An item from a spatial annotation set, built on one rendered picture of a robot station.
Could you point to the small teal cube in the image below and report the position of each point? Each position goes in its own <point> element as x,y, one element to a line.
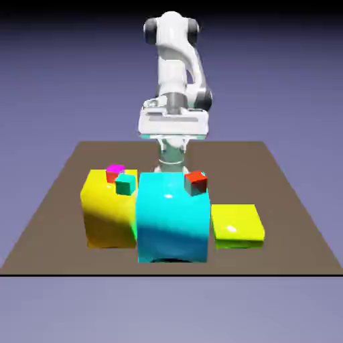
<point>125,185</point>

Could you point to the large yellow box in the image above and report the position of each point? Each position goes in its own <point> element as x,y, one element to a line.
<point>107,209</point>

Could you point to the flat lime yellow box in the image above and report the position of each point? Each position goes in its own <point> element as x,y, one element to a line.
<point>235,222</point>

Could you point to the small red cube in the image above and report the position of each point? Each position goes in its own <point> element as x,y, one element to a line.
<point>195,182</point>

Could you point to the small magenta cube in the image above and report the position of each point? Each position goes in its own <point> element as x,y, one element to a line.
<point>115,168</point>

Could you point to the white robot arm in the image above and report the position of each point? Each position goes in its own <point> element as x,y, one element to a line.
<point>171,53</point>

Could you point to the large cyan box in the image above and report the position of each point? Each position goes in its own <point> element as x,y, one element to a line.
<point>171,219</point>

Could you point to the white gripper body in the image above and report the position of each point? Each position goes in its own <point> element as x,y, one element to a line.
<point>174,126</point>

